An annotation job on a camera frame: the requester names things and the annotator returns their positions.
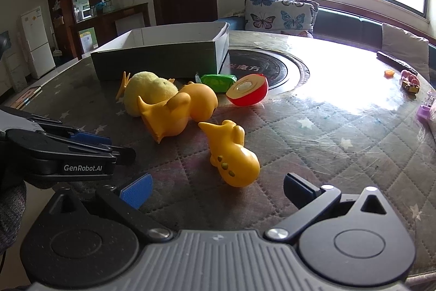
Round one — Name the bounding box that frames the yellow plush chick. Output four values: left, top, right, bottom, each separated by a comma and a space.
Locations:
115, 71, 178, 118

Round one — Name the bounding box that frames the large orange rubber duck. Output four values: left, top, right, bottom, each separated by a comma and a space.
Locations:
137, 82, 219, 143

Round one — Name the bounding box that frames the red toy apple half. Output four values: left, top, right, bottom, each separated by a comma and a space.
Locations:
226, 74, 269, 107

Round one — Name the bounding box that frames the grey knit gloved left hand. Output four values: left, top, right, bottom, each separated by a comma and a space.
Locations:
0, 179, 27, 253

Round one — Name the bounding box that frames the smartphone on table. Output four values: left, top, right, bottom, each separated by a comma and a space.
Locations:
10, 86, 42, 109

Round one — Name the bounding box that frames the black round induction cooktop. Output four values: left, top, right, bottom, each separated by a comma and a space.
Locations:
219, 47, 310, 95

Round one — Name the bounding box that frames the dark green cardboard box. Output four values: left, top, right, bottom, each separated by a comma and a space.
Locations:
91, 21, 230, 81

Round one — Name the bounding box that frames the dark wooden cabinet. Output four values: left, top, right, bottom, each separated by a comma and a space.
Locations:
47, 0, 151, 64

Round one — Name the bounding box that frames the white refrigerator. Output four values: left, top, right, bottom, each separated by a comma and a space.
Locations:
19, 7, 55, 79

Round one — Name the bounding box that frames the small orange toy piece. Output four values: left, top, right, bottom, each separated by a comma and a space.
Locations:
384, 69, 395, 77

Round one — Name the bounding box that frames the purple pink toy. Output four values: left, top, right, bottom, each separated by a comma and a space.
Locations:
417, 89, 435, 122

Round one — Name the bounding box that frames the pink toy car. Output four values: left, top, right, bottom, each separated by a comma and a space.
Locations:
400, 69, 420, 95

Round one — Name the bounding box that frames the dark blue sofa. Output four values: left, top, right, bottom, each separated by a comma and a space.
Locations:
217, 6, 436, 74

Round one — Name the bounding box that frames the blue folded blanket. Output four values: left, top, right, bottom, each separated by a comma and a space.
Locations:
217, 16, 246, 31

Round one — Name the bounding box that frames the grey seat cushion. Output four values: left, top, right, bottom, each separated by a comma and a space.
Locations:
381, 23, 429, 80

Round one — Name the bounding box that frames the butterfly print pillow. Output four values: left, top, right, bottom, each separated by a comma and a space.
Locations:
245, 0, 319, 38

